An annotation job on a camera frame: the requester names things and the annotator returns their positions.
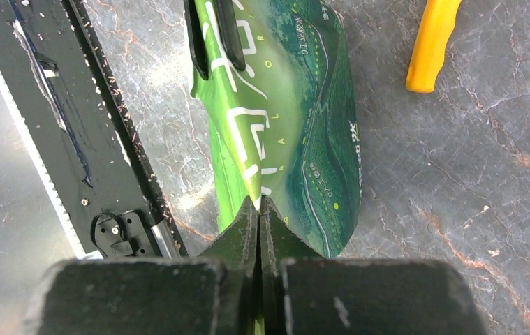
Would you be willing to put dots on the white slotted cable duct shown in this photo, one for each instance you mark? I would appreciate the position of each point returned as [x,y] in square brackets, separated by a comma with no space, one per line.
[35,157]

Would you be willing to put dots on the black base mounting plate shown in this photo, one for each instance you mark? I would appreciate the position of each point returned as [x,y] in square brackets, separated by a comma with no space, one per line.
[61,81]

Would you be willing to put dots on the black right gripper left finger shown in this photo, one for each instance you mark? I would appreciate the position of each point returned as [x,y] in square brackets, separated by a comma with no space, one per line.
[213,293]

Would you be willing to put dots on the green cat litter bag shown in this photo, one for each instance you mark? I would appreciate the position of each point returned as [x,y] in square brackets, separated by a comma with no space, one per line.
[286,128]

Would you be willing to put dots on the yellow plastic scoop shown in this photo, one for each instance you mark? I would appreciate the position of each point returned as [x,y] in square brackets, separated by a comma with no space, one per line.
[428,56]

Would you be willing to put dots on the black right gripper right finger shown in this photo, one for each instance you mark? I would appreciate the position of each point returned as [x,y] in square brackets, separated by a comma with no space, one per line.
[304,293]

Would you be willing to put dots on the black bag clip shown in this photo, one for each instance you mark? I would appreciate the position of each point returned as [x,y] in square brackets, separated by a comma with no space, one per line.
[220,17]

